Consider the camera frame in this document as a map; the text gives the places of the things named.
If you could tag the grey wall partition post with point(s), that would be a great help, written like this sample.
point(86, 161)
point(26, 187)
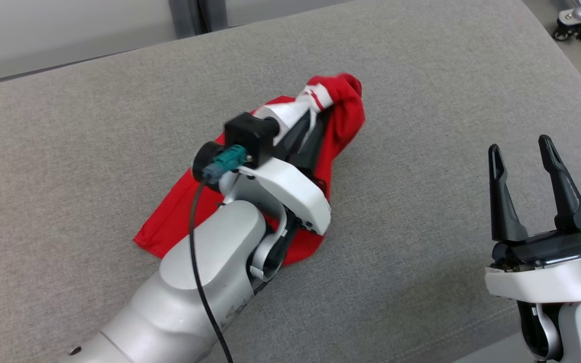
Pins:
point(189, 17)

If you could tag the grey fabric sofa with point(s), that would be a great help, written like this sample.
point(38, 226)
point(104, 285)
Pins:
point(421, 252)

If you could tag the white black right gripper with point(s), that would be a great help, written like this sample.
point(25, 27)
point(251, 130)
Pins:
point(537, 280)

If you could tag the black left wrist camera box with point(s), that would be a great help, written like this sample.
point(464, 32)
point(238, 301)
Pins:
point(250, 133)

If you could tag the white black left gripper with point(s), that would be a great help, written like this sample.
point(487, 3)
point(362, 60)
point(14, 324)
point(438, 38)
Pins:
point(290, 194)

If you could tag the red Bulls 23 jersey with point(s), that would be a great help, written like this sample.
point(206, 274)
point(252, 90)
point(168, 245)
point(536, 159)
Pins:
point(346, 116)

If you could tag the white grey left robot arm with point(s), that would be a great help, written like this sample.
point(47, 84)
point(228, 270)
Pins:
point(210, 262)

